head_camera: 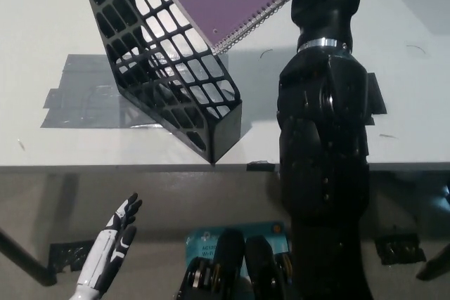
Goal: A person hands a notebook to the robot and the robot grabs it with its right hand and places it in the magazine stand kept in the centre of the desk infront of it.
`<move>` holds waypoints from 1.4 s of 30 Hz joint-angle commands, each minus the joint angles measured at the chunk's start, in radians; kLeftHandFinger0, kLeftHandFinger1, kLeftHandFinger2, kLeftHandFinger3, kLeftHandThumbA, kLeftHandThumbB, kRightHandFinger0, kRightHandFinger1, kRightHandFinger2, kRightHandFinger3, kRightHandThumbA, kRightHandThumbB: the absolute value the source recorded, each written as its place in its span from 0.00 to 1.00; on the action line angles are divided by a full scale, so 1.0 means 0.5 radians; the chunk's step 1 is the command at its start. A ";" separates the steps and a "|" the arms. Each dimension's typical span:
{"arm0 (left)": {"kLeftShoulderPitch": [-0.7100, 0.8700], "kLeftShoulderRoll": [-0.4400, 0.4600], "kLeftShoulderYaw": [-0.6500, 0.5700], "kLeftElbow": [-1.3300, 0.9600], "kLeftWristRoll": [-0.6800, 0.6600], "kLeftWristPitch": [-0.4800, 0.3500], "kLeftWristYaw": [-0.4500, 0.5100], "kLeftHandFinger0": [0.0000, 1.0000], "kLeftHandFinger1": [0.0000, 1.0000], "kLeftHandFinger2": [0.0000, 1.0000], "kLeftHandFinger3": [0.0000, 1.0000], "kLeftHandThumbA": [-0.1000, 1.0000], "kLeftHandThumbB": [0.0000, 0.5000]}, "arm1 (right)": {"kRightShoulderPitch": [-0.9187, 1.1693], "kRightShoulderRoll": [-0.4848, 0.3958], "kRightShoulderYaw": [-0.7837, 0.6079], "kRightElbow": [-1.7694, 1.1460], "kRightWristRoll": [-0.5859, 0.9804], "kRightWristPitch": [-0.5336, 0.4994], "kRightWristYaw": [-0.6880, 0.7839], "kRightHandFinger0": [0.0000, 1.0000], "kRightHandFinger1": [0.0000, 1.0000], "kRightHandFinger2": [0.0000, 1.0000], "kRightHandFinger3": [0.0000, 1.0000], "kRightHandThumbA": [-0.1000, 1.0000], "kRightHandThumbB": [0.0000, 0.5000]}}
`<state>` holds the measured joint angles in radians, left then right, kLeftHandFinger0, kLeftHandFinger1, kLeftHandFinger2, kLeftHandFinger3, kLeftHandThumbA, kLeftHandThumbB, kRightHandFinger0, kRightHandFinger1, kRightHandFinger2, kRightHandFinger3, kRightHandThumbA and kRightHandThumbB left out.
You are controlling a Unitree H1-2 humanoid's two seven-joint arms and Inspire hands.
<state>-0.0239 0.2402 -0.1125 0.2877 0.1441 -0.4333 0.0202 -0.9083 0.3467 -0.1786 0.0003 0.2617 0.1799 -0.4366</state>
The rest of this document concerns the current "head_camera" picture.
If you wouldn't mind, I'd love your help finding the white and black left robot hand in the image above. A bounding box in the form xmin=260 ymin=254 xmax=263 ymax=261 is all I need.
xmin=77 ymin=193 xmax=143 ymax=296

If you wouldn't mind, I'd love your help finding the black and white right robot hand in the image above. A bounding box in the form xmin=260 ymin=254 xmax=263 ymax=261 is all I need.
xmin=281 ymin=0 xmax=365 ymax=46

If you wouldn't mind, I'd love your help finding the black mesh magazine stand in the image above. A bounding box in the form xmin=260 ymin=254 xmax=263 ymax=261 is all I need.
xmin=76 ymin=0 xmax=243 ymax=164

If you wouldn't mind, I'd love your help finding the black floor tape patch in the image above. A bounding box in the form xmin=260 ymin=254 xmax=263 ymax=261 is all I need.
xmin=47 ymin=238 xmax=96 ymax=273
xmin=374 ymin=233 xmax=427 ymax=266

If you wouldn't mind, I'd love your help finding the teal cardboard box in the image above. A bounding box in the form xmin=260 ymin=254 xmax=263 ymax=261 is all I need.
xmin=184 ymin=221 xmax=293 ymax=280

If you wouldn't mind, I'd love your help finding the square black tape patch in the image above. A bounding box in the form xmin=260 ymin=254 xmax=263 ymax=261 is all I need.
xmin=364 ymin=72 xmax=387 ymax=126

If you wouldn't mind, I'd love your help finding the small black tape strip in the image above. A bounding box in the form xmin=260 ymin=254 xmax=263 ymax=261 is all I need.
xmin=246 ymin=160 xmax=276 ymax=171

